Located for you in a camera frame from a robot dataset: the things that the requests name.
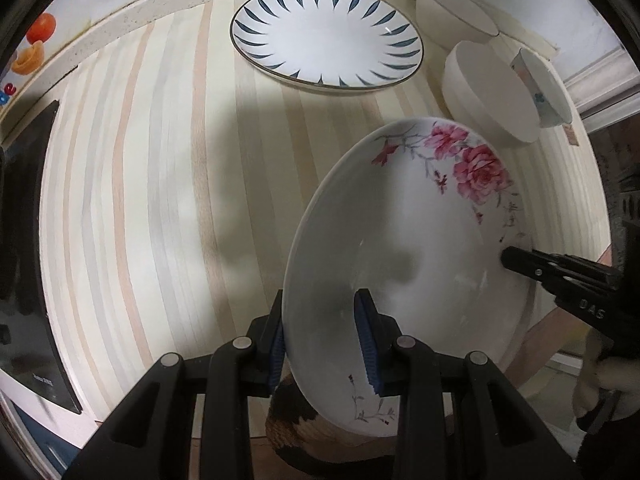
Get white plate pink flowers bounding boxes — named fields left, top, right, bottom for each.
left=282, top=117, right=535, bottom=438

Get white bowl blue flower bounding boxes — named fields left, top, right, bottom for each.
left=510, top=48, right=572, bottom=128

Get plain white bowl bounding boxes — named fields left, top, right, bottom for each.
left=442, top=40, right=541, bottom=148

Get white bowl dark rim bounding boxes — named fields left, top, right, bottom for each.
left=416, top=0, right=499, bottom=51

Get white plate blue leaf pattern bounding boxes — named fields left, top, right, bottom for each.
left=230, top=0, right=424, bottom=93

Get white gloved right hand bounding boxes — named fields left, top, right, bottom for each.
left=573, top=328, right=640, bottom=422

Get brown mat label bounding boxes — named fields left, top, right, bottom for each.
left=563, top=125, right=579, bottom=146

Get black induction cooktop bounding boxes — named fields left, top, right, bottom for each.
left=1, top=100, right=81, bottom=414

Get striped table mat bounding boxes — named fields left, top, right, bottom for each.
left=39, top=0, right=614, bottom=438

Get colourful fruit wall sticker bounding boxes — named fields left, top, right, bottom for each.
left=1, top=12, right=58, bottom=108

